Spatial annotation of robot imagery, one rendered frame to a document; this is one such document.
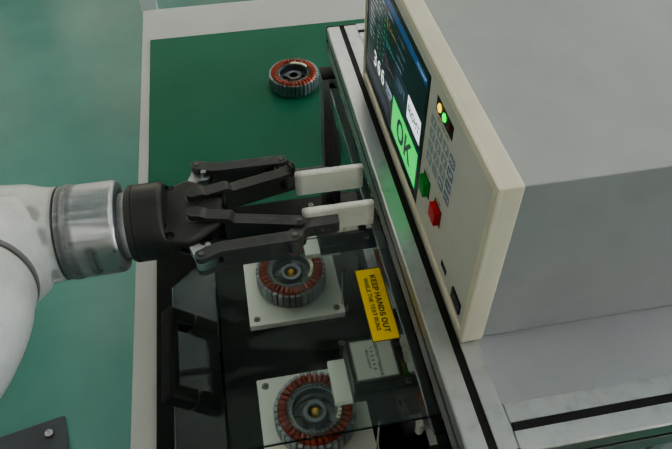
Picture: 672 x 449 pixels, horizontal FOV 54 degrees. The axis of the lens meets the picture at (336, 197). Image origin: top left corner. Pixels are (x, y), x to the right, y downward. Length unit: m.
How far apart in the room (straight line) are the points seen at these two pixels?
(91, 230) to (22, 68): 2.59
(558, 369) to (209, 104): 1.05
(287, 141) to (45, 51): 2.03
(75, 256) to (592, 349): 0.48
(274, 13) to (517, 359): 1.33
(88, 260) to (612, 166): 0.45
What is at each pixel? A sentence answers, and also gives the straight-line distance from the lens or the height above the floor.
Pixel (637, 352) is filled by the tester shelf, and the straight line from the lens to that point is 0.70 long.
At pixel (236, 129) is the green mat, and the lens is 1.43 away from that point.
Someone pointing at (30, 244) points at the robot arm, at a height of 1.22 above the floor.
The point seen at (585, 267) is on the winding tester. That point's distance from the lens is 0.62.
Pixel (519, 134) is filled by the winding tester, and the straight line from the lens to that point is 0.55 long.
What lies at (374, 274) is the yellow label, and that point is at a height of 1.07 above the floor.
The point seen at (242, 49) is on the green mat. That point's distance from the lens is 1.68.
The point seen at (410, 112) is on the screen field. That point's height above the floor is 1.22.
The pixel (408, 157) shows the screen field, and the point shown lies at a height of 1.16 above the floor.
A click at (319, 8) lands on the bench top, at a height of 0.75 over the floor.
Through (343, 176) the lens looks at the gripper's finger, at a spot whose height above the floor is 1.19.
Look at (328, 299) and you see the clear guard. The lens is 0.73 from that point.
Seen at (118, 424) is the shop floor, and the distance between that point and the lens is 1.92.
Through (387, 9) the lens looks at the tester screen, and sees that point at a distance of 0.77.
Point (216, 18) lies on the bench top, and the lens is 1.81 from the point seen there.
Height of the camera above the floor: 1.66
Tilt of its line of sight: 46 degrees down
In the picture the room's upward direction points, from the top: straight up
